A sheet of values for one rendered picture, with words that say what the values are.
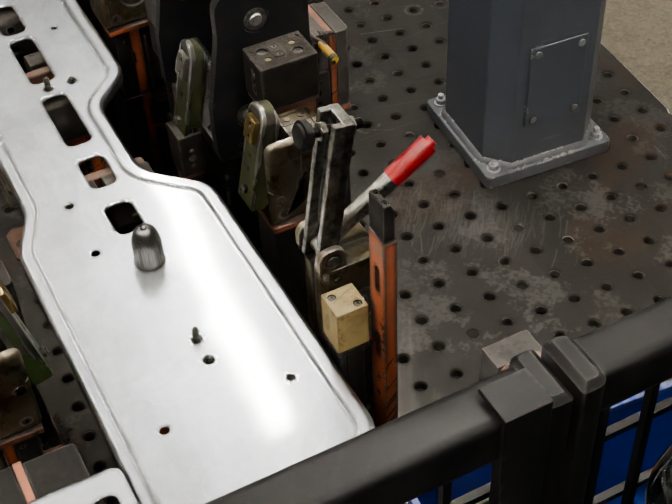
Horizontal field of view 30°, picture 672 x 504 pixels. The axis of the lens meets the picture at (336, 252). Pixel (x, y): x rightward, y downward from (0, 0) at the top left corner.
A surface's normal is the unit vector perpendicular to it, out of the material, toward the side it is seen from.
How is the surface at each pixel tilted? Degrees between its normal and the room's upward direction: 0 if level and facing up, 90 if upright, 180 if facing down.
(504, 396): 0
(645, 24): 0
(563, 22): 90
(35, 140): 0
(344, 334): 90
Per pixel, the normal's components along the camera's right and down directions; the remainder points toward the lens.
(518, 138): 0.39, 0.64
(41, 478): -0.04, -0.71
